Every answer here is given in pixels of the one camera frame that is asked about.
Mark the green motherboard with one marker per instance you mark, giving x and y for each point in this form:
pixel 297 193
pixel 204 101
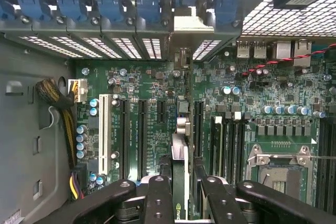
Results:
pixel 157 85

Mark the white expansion slot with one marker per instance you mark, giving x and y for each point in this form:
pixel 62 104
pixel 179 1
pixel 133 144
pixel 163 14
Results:
pixel 103 134

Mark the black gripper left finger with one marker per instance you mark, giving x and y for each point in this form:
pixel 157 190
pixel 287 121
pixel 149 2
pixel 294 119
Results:
pixel 157 203

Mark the CPU socket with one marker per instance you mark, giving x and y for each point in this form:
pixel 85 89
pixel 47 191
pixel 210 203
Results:
pixel 281 182

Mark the short black expansion slot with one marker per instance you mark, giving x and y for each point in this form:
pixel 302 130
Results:
pixel 161 111

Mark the thin locking lever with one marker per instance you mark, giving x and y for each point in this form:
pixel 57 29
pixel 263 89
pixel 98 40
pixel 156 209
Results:
pixel 324 157

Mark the open PC case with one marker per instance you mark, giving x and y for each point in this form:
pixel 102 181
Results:
pixel 78 28

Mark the long black expansion slot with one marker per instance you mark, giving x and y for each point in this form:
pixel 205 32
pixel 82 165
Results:
pixel 125 140
pixel 198 127
pixel 142 140

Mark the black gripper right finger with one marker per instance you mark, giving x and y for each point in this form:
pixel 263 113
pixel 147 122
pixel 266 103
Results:
pixel 220 203

